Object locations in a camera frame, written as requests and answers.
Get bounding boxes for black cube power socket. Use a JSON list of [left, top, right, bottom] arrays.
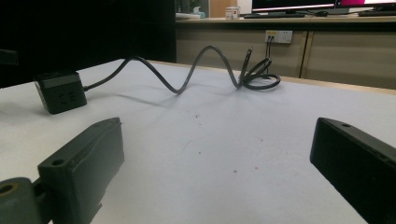
[[34, 70, 88, 115]]

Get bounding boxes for white wall socket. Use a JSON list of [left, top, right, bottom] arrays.
[[264, 29, 293, 45]]

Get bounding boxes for computer monitor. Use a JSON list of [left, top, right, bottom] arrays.
[[251, 0, 337, 13]]

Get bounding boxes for black plugged cables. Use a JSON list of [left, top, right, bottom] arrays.
[[264, 35, 275, 60]]

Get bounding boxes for black curtain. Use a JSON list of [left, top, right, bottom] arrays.
[[0, 0, 177, 90]]

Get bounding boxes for black keyboard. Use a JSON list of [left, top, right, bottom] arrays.
[[357, 10, 396, 18], [243, 12, 306, 20]]

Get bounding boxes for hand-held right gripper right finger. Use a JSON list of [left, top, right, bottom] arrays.
[[309, 117, 396, 224]]

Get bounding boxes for wooden desk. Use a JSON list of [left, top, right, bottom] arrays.
[[175, 14, 396, 91]]

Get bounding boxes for tissue box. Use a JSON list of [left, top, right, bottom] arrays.
[[191, 6, 207, 20]]

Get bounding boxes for black power cable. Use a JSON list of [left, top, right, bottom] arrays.
[[82, 45, 282, 95]]

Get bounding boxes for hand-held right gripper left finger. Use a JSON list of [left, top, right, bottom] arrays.
[[36, 117, 125, 224]]

